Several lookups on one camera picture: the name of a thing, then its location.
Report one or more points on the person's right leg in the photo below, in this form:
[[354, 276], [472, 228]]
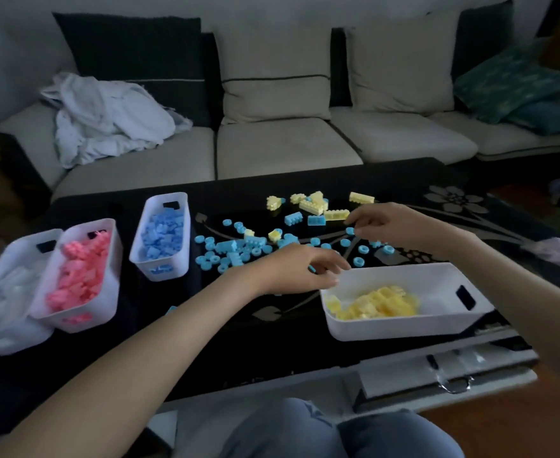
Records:
[[399, 438]]

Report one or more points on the person's right forearm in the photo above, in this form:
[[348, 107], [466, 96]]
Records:
[[528, 305]]

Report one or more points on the person's left forearm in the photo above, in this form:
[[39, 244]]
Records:
[[127, 367]]

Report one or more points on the person's left leg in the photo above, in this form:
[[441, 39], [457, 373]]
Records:
[[280, 434]]

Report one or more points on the person's right hand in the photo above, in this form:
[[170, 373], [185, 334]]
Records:
[[404, 228]]

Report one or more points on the black glass coffee table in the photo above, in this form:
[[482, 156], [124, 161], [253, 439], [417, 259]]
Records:
[[270, 348]]

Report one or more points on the pile of white blocks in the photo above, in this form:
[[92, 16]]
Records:
[[15, 290]]

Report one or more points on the crumpled white cloth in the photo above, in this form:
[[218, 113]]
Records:
[[113, 114]]

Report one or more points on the dark grey back cushion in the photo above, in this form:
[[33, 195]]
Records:
[[483, 33]]

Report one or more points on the teal patterned cushion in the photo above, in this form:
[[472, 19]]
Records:
[[504, 85]]

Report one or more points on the beige back cushion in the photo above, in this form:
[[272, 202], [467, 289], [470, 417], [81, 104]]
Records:
[[275, 100], [399, 66]]

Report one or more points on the grey sofa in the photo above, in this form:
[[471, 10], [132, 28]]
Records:
[[285, 147]]

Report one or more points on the person's leg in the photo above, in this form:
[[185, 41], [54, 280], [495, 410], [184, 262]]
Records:
[[280, 434], [399, 438]]

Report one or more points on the person's left hand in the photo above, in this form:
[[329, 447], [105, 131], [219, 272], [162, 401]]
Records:
[[289, 271]]

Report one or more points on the blue cushion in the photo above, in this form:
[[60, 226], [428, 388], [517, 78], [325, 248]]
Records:
[[547, 118]]

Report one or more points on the pile of colorful blocks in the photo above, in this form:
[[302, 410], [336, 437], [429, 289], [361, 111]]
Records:
[[237, 248]]

